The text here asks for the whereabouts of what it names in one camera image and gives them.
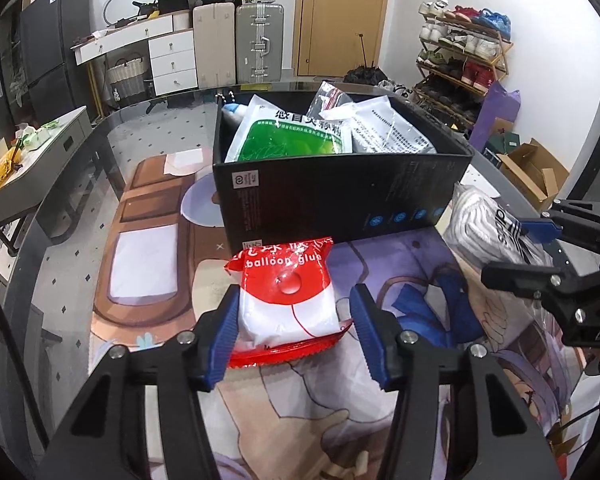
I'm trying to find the bagged thin white cord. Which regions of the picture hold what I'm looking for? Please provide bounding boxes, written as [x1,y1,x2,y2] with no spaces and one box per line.
[442,182,556,273]

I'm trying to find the red white balloon glue pouch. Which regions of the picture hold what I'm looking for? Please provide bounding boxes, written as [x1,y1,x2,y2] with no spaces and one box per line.
[225,237,352,368]

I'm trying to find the purple paper bag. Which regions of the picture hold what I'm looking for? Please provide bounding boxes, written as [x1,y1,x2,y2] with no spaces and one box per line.
[469,81,521,152]

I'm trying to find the anime printed table mat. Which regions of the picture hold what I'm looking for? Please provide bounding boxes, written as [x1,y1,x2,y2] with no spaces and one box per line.
[90,148,600,479]

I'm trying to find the wooden door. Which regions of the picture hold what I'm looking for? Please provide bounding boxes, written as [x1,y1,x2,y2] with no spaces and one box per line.
[291,0,388,77]

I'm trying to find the black storage box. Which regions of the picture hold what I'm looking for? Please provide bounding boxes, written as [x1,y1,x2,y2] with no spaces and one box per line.
[212,94,472,254]

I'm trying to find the green white medicine pouch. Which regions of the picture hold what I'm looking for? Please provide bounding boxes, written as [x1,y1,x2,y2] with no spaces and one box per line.
[224,96,353,164]

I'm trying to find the bagged thick white rope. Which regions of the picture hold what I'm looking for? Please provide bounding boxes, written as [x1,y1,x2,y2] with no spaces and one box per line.
[305,80,354,118]

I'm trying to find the wooden shoe rack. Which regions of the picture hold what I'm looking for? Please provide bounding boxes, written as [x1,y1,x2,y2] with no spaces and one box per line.
[412,0,513,136]

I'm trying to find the yellow bag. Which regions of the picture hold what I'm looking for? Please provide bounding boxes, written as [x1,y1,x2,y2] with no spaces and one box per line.
[0,145,22,188]

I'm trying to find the white dresser desk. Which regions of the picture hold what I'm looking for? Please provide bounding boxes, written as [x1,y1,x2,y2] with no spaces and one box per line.
[71,10,198,96]

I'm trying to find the woven laundry basket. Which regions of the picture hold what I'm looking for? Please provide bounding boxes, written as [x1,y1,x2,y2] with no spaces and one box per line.
[106,58,149,103]

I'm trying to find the beige suitcase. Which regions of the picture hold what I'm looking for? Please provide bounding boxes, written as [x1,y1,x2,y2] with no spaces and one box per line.
[193,2,236,90]

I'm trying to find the open cardboard box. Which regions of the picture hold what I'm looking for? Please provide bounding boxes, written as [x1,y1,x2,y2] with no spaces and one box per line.
[498,139,569,211]

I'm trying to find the grey coffee table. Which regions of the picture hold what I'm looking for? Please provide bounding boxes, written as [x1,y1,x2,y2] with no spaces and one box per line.
[0,106,92,257]

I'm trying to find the silver aluminium suitcase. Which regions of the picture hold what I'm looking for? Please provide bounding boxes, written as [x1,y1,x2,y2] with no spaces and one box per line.
[235,3,284,84]

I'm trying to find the white printed text pouch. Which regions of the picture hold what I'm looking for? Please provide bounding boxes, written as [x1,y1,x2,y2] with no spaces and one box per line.
[320,96,437,155]

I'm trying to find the pile of shoes on floor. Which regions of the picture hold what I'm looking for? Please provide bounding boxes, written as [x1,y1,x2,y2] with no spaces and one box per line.
[343,65,412,99]

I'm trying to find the black refrigerator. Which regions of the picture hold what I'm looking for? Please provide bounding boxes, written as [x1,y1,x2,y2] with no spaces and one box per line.
[20,0,97,124]

